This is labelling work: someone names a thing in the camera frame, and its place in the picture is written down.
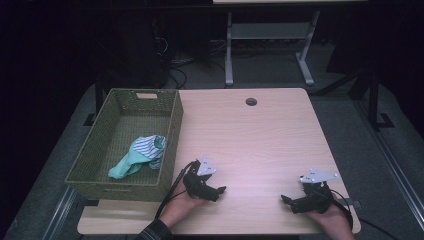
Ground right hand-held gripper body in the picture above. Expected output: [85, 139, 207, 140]
[299, 168, 339, 215]

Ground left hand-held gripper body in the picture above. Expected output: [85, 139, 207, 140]
[182, 156, 220, 203]

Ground teal striped small garment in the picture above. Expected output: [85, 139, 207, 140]
[107, 134, 167, 180]

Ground green woven basket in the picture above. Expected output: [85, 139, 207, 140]
[64, 87, 185, 203]

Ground person's left hand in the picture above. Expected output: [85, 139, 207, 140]
[159, 184, 210, 230]

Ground person's right hand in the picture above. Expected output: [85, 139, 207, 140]
[306, 199, 356, 240]

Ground grey tape strip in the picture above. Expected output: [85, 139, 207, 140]
[343, 198, 362, 209]

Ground black metal stand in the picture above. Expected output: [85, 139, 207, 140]
[82, 74, 105, 127]
[367, 68, 395, 132]

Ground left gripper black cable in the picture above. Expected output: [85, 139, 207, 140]
[154, 160, 201, 220]

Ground metal floor rail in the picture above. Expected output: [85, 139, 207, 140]
[354, 99, 424, 232]
[42, 185, 78, 240]

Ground black floor cables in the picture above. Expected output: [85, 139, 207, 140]
[153, 19, 234, 90]

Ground white metal frame desk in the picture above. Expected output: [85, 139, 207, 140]
[212, 0, 368, 87]

